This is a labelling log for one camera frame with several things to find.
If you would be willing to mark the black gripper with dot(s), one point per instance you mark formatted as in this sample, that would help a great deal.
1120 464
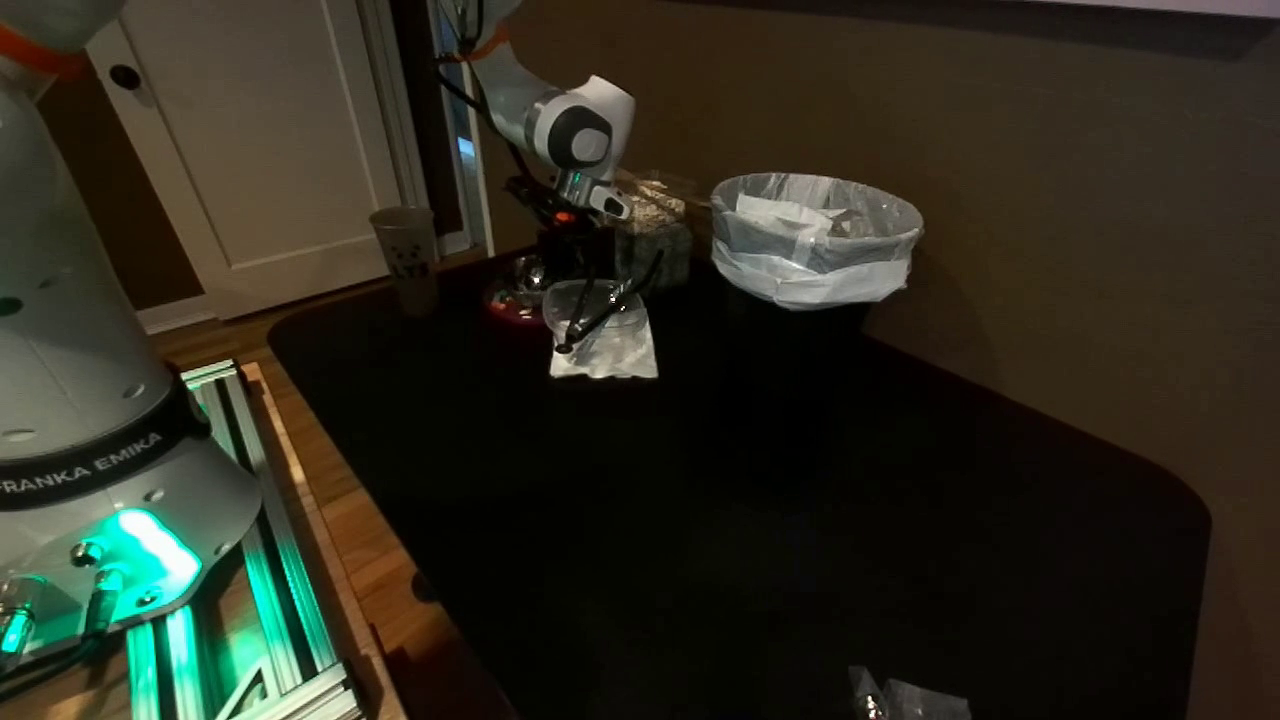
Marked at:
571 205

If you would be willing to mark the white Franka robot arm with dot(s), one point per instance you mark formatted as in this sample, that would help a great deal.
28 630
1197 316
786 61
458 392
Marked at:
65 332

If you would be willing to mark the clear plastic bowl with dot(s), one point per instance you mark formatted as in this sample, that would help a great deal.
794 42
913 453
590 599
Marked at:
577 306

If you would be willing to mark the dark red round plate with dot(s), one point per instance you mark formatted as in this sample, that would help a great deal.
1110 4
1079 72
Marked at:
514 306

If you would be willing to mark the black tongs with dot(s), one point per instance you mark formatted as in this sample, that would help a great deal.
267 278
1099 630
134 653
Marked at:
600 312

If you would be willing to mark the clear container of white pieces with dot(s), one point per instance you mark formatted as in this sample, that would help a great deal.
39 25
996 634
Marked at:
657 225

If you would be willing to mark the white paper napkin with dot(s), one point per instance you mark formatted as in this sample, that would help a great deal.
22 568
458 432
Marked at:
608 353

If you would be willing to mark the trash bin with white liner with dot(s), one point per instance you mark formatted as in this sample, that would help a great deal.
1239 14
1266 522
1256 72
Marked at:
817 265

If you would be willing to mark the white door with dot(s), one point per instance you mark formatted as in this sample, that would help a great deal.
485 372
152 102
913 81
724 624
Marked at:
252 135

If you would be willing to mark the black door knob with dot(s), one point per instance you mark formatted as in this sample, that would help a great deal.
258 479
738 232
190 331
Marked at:
126 78

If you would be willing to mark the wooden board beside frame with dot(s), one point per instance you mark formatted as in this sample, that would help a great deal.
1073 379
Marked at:
322 535

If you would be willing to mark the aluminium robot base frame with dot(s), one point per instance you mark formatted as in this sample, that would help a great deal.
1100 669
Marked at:
200 615

